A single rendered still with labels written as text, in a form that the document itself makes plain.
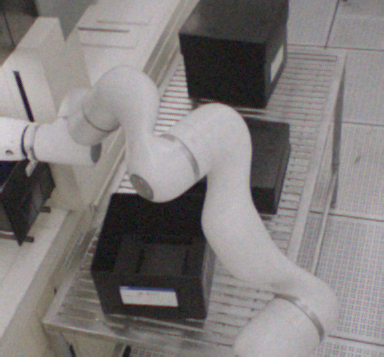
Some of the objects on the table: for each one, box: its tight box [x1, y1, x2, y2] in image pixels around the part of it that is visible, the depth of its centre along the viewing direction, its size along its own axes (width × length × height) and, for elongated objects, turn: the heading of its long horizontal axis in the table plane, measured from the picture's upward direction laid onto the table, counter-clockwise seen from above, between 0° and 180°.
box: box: [178, 0, 289, 108], centre depth 243 cm, size 29×29×25 cm
